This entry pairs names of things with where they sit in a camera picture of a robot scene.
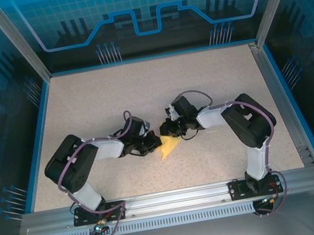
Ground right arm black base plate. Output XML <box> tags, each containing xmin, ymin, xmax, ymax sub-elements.
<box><xmin>227</xmin><ymin>171</ymin><xmax>285</xmax><ymax>202</ymax></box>

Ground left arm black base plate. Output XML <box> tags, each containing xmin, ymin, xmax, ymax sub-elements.
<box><xmin>71</xmin><ymin>199</ymin><xmax>128</xmax><ymax>228</ymax></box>

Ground cable connector with light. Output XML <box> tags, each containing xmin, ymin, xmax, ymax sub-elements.
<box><xmin>92</xmin><ymin>218</ymin><xmax>110</xmax><ymax>235</ymax></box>
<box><xmin>260</xmin><ymin>193</ymin><xmax>281</xmax><ymax>207</ymax></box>

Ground aluminium mounting rail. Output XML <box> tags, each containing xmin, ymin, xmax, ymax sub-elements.
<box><xmin>21</xmin><ymin>165</ymin><xmax>314</xmax><ymax>235</ymax></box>

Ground yellow paper sheet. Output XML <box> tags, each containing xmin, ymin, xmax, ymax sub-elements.
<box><xmin>155</xmin><ymin>131</ymin><xmax>186</xmax><ymax>162</ymax></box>

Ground aluminium side rail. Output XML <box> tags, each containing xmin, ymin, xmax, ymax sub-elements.
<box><xmin>249</xmin><ymin>36</ymin><xmax>314</xmax><ymax>173</ymax></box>

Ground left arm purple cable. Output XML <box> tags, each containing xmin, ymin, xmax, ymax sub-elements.
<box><xmin>46</xmin><ymin>109</ymin><xmax>152</xmax><ymax>235</ymax></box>

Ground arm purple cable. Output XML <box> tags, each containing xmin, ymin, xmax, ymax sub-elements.
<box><xmin>175</xmin><ymin>76</ymin><xmax>293</xmax><ymax>229</ymax></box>
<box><xmin>46</xmin><ymin>109</ymin><xmax>152</xmax><ymax>235</ymax></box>

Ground slotted aluminium cable duct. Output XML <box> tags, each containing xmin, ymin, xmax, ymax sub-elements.
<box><xmin>51</xmin><ymin>201</ymin><xmax>256</xmax><ymax>235</ymax></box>

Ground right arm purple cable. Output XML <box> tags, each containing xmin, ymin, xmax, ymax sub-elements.
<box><xmin>175</xmin><ymin>76</ymin><xmax>293</xmax><ymax>229</ymax></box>

